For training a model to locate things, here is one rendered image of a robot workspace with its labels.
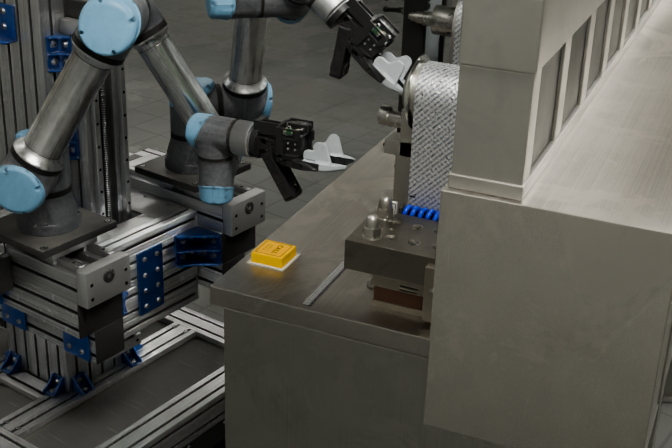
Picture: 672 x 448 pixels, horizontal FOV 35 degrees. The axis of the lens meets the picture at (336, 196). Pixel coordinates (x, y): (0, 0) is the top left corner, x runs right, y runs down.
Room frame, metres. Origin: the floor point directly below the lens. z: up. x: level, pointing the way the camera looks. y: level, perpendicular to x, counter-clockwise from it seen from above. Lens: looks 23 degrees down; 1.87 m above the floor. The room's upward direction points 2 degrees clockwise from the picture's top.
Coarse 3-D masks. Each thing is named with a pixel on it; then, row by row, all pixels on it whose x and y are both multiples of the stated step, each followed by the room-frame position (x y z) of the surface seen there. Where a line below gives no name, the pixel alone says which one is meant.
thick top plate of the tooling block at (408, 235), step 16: (384, 224) 1.85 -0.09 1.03; (400, 224) 1.85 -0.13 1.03; (416, 224) 1.85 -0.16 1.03; (432, 224) 1.86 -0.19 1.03; (352, 240) 1.77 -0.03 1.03; (368, 240) 1.77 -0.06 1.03; (384, 240) 1.78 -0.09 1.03; (400, 240) 1.78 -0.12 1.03; (416, 240) 1.78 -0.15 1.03; (432, 240) 1.78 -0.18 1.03; (352, 256) 1.77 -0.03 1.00; (368, 256) 1.76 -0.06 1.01; (384, 256) 1.74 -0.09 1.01; (400, 256) 1.73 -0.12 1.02; (416, 256) 1.72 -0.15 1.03; (432, 256) 1.72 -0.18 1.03; (368, 272) 1.76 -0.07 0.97; (384, 272) 1.74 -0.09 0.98; (400, 272) 1.73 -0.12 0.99; (416, 272) 1.72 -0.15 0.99
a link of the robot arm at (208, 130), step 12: (192, 120) 2.10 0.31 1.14; (204, 120) 2.09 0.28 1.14; (216, 120) 2.09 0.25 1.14; (228, 120) 2.08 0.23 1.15; (192, 132) 2.09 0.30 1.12; (204, 132) 2.08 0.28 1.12; (216, 132) 2.07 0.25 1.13; (228, 132) 2.06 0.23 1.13; (192, 144) 2.09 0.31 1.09; (204, 144) 2.07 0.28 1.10; (216, 144) 2.06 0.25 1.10; (228, 144) 2.05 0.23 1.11; (204, 156) 2.07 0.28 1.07; (216, 156) 2.07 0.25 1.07; (228, 156) 2.08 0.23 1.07
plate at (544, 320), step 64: (640, 64) 1.57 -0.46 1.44; (576, 128) 1.26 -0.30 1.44; (640, 128) 1.27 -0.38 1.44; (448, 192) 1.04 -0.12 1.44; (576, 192) 1.05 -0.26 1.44; (640, 192) 1.06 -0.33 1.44; (448, 256) 1.04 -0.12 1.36; (512, 256) 1.01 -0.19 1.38; (576, 256) 0.99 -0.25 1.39; (640, 256) 0.96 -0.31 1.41; (448, 320) 1.04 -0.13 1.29; (512, 320) 1.01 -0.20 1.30; (576, 320) 0.98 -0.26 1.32; (640, 320) 0.96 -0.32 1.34; (448, 384) 1.03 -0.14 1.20; (512, 384) 1.01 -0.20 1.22; (576, 384) 0.98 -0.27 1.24; (640, 384) 0.95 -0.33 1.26
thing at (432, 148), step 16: (416, 128) 1.93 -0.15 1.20; (432, 128) 1.92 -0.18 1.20; (416, 144) 1.93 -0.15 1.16; (432, 144) 1.92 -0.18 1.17; (448, 144) 1.91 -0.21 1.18; (416, 160) 1.93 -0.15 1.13; (432, 160) 1.92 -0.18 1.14; (448, 160) 1.91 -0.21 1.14; (416, 176) 1.93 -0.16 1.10; (432, 176) 1.92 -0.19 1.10; (416, 192) 1.93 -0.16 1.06; (432, 192) 1.92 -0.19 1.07; (432, 208) 1.92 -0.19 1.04
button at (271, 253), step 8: (256, 248) 1.94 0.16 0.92; (264, 248) 1.94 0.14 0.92; (272, 248) 1.94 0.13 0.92; (280, 248) 1.94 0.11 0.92; (288, 248) 1.95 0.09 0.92; (256, 256) 1.92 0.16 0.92; (264, 256) 1.91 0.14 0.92; (272, 256) 1.91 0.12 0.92; (280, 256) 1.91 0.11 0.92; (288, 256) 1.93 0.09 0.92; (264, 264) 1.91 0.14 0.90; (272, 264) 1.90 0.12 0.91; (280, 264) 1.90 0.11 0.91
